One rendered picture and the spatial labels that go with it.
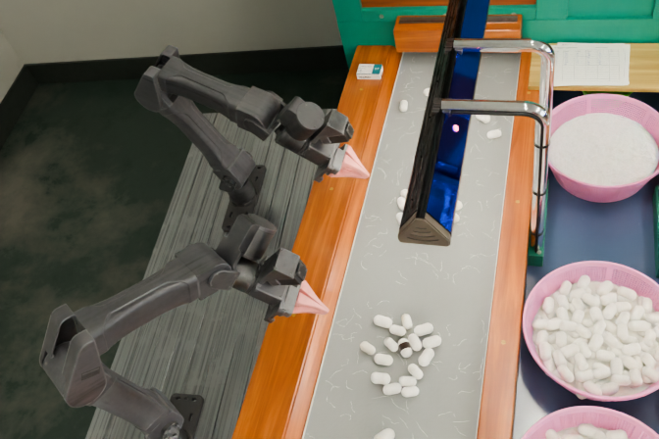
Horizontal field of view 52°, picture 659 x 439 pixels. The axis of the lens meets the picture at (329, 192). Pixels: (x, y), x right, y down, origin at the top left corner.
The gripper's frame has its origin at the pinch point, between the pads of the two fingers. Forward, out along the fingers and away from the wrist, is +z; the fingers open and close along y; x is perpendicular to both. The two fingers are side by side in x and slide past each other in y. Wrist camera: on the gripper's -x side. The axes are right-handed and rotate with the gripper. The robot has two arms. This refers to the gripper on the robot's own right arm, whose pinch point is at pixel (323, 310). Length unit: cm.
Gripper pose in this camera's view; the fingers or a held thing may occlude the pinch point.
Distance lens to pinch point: 124.2
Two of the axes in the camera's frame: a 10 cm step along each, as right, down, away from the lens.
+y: 2.3, -7.9, 5.6
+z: 8.6, 4.4, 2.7
